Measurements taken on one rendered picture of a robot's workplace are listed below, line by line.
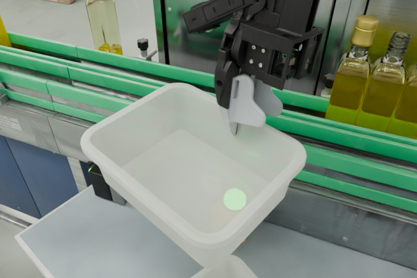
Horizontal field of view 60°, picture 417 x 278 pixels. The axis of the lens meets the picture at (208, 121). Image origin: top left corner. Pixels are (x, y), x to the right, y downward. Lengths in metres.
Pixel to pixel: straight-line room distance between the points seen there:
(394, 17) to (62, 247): 0.80
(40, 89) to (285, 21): 0.67
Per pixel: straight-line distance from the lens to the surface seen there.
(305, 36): 0.37
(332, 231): 0.78
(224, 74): 0.39
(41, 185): 1.25
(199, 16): 0.44
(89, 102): 0.84
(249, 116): 0.42
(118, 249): 0.79
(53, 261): 0.82
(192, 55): 1.00
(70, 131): 0.92
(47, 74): 1.01
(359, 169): 0.68
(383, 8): 0.81
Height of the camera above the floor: 1.40
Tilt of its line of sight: 38 degrees down
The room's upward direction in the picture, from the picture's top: straight up
